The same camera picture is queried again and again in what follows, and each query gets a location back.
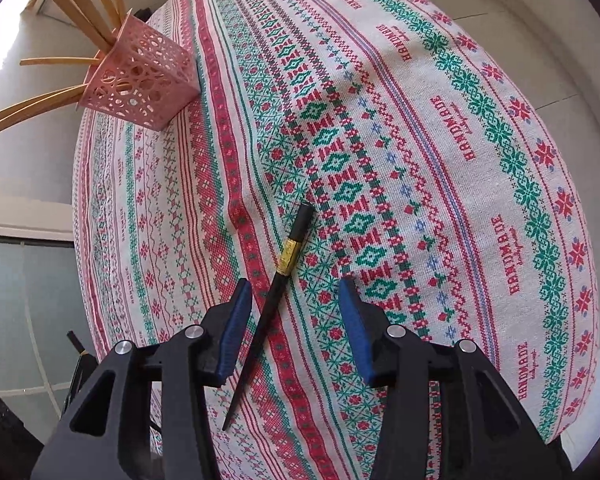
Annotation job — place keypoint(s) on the pink perforated utensil holder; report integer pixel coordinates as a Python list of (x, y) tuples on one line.
[(140, 85)]

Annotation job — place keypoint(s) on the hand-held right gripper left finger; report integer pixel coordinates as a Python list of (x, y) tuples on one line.
[(235, 330)]

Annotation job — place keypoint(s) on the black chopstick with gold band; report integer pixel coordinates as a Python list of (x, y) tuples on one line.
[(291, 252)]

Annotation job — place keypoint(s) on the dark cloth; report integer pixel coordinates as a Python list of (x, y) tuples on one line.
[(7, 440)]

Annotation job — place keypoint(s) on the black rod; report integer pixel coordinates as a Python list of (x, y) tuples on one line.
[(76, 342)]

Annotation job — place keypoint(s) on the bunch of bamboo chopsticks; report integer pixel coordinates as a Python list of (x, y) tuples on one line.
[(55, 61)]

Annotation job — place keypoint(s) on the red green patterned tablecloth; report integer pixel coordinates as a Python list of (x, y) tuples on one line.
[(380, 160)]

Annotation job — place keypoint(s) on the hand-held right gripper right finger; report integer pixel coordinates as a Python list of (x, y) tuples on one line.
[(357, 330)]

